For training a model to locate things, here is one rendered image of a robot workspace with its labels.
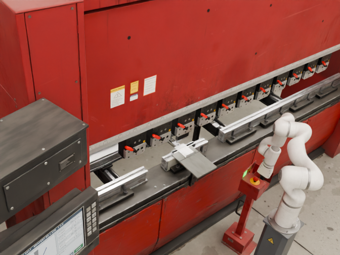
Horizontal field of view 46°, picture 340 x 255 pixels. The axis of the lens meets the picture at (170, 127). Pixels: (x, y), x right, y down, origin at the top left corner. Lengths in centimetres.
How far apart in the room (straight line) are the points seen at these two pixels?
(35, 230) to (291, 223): 147
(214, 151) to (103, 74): 134
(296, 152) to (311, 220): 175
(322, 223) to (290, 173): 188
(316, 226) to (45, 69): 306
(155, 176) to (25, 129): 148
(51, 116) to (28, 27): 32
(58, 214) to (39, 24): 71
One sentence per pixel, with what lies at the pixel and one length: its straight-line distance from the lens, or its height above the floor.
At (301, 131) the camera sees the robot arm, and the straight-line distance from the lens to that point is 253.
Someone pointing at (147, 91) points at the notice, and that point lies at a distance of 224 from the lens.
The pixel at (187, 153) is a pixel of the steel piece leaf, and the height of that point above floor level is 100.
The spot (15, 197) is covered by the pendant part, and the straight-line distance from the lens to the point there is 141.
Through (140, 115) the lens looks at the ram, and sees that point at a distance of 231.
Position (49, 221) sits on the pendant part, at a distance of 163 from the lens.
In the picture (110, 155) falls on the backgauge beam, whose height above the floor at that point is 97.
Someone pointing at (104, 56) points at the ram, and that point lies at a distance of 196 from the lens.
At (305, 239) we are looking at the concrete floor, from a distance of 389.
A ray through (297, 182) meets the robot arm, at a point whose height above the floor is 138.
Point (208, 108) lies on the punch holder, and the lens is 273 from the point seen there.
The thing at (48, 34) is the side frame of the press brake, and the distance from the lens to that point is 152.
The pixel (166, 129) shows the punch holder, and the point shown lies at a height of 129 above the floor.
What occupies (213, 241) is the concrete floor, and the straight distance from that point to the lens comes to 361.
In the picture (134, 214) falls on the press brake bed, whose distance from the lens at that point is 271.
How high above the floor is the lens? 285
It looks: 38 degrees down
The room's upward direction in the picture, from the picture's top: 7 degrees clockwise
